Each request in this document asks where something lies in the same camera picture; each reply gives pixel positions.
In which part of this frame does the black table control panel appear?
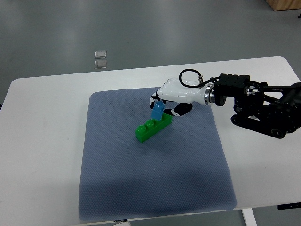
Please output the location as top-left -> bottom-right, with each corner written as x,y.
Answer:
277,202 -> 301,210

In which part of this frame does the white table leg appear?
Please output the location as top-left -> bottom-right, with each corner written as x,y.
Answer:
241,208 -> 257,226

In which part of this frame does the small blue block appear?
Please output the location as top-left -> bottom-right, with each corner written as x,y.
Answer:
151,101 -> 165,121

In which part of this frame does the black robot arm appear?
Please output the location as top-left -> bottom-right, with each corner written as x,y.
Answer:
209,73 -> 301,139

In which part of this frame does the blue-grey mesh mat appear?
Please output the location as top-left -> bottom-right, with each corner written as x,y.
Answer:
79,88 -> 237,221

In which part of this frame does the wooden box corner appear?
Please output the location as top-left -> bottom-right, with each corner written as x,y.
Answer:
266,0 -> 301,11

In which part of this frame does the long green block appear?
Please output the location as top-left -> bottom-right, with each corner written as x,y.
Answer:
135,113 -> 172,143

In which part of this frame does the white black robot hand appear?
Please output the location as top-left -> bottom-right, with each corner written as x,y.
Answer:
150,78 -> 210,117

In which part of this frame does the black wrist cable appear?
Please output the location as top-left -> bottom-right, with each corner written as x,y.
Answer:
179,68 -> 221,89

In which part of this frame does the upper metal floor plate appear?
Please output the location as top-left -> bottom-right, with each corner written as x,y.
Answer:
94,50 -> 107,59

